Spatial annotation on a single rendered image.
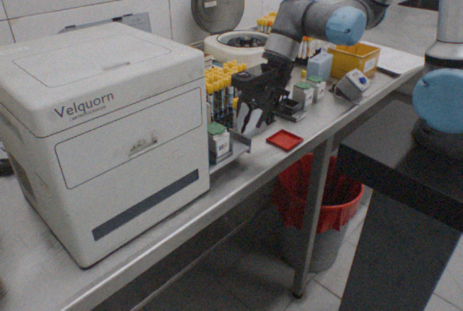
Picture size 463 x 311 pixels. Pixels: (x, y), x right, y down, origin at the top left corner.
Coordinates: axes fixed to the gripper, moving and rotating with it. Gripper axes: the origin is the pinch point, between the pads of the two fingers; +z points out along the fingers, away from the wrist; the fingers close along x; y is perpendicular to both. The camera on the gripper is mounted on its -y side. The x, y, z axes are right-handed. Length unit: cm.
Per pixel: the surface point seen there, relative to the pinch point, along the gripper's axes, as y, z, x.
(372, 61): 55, -34, -1
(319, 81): 30.8, -20.0, 2.4
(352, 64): 48, -30, 2
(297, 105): 21.8, -11.2, 1.3
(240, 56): 21.4, -19.1, 26.3
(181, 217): -17.7, 15.7, -6.1
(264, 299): 65, 69, 5
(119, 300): 9, 70, 29
